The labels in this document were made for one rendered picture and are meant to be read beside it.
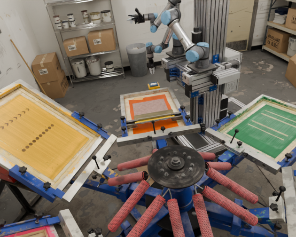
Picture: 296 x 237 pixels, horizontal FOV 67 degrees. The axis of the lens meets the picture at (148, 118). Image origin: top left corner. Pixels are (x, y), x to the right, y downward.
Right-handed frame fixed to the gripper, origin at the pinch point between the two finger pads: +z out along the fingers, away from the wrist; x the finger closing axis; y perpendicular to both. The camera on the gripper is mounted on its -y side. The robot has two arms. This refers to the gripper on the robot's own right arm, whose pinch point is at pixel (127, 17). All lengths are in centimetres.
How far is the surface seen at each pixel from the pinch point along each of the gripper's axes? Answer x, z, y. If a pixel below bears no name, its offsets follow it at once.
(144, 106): -87, -16, 61
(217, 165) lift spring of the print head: -188, -68, 25
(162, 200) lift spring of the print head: -214, -37, 14
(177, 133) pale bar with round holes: -141, -48, 47
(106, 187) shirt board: -185, 4, 50
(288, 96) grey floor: 51, -248, 176
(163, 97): -71, -36, 63
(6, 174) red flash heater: -184, 71, 32
